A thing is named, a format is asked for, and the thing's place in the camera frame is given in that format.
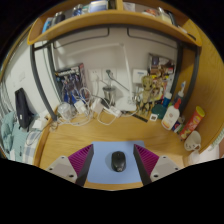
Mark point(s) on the dark green round container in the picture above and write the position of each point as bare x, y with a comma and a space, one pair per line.
160, 111

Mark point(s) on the tan tree figure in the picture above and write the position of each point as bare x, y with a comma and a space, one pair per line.
146, 93

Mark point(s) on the small blue box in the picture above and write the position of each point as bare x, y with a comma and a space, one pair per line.
178, 127

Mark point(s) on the red orange chips can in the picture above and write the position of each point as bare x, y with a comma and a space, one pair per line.
192, 122

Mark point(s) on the white power strip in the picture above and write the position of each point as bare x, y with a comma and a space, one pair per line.
112, 111

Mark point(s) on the small white power adapter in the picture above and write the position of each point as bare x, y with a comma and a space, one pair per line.
80, 107

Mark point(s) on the blue model kit box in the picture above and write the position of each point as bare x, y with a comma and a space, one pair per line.
70, 83

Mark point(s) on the black computer mouse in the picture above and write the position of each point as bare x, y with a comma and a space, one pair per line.
118, 161

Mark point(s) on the light blue mouse pad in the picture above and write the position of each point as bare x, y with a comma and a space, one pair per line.
101, 163

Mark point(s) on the white wall socket black plug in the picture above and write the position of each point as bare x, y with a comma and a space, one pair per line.
111, 74

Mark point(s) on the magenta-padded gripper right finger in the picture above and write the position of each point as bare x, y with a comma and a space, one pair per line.
146, 160

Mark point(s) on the wooden shelf unit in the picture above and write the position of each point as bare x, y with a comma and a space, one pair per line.
113, 18

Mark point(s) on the black flat strip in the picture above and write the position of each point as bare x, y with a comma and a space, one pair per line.
140, 117

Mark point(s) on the white wall panel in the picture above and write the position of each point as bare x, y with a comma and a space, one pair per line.
140, 75

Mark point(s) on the small white square clock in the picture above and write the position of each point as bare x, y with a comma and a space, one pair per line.
153, 117

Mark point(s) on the teal cloth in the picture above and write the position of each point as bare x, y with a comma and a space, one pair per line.
13, 136

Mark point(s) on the green striped cloth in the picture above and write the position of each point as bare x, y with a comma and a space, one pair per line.
218, 140

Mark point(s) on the white lotion bottle red pump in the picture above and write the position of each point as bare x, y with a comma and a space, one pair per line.
170, 118

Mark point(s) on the colourful picture box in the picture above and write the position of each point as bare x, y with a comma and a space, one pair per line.
160, 63

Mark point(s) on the blue bottle white cap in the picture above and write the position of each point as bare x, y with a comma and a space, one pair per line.
167, 100

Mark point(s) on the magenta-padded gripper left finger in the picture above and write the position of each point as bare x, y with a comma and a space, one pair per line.
80, 160

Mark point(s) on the black bag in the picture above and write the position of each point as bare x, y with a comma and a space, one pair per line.
22, 108

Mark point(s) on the large white power adapter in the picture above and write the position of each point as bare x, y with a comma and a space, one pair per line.
96, 105

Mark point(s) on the clear plastic jar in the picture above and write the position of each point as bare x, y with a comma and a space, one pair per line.
65, 111

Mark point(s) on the metal cup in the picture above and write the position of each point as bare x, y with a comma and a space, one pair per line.
109, 95

